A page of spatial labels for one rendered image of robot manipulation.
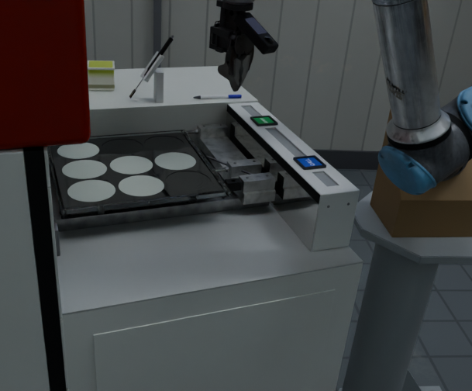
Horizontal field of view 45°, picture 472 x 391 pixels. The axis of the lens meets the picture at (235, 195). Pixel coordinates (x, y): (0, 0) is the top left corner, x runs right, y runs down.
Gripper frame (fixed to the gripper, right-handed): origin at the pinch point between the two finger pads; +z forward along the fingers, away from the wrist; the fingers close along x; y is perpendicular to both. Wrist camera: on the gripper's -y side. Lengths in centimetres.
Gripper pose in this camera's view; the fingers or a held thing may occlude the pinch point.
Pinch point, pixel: (238, 87)
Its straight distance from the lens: 143.8
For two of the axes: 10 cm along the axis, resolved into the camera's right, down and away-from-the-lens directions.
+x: -6.4, 3.4, -6.9
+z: -0.8, 8.6, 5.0
